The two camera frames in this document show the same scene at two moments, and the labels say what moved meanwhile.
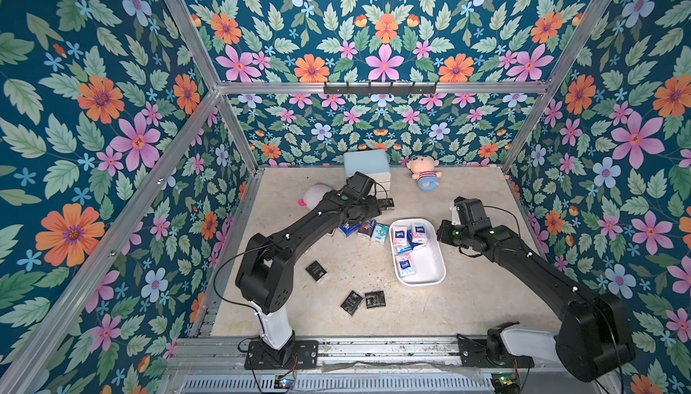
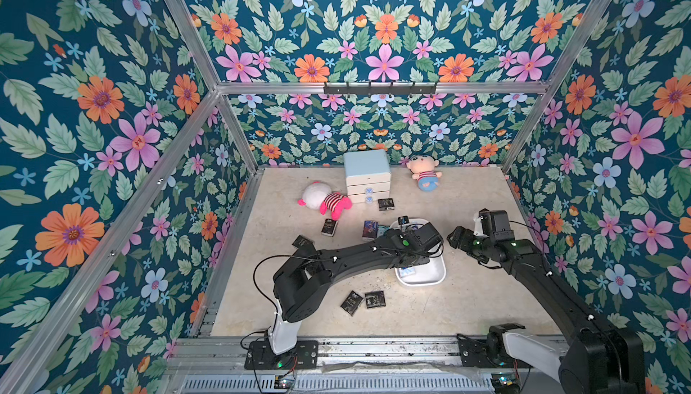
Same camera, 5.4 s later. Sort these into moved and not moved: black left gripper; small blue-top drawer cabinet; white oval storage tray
Moved: black left gripper
Not moved: small blue-top drawer cabinet; white oval storage tray
